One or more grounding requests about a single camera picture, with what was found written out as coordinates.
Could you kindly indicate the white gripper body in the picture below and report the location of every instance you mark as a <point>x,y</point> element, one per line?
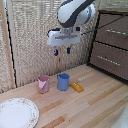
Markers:
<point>63,37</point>

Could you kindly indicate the yellow rectangular block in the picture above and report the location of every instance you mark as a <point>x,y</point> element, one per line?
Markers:
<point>76,87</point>

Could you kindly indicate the thick wooden post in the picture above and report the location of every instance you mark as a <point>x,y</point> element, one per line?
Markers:
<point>7,43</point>

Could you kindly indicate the bamboo blind screen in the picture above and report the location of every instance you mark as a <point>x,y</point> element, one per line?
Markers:
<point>33,40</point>

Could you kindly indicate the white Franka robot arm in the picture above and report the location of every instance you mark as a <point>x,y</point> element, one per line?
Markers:
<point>75,11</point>

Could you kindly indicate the white plate with floral rim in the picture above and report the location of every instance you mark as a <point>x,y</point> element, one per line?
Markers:
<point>16,113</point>

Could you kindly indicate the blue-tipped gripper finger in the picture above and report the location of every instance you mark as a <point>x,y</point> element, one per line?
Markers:
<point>56,52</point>
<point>69,50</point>

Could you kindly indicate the thin wooden post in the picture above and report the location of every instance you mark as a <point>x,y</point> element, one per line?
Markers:
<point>60,63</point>

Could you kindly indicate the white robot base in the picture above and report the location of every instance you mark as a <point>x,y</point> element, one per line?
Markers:
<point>121,118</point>

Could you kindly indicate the blue cup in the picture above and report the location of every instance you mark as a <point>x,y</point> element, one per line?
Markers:
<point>63,82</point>

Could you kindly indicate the dark brown drawer cabinet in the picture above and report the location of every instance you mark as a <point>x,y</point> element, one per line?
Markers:
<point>110,50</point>

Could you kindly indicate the pink cup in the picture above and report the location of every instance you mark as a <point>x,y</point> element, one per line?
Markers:
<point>43,83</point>

